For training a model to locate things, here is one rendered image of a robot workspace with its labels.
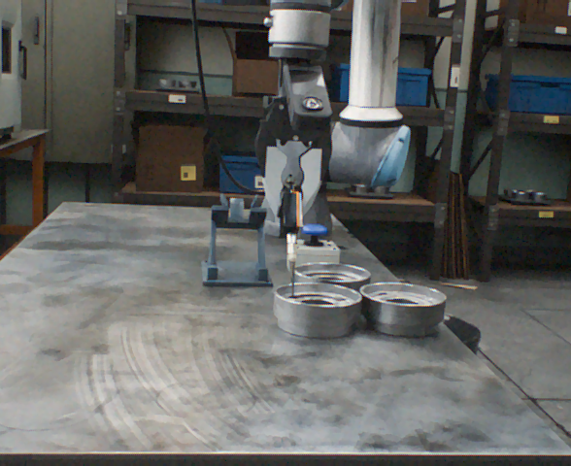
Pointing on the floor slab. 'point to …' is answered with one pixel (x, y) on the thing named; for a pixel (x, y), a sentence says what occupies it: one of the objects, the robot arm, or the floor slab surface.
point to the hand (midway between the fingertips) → (290, 208)
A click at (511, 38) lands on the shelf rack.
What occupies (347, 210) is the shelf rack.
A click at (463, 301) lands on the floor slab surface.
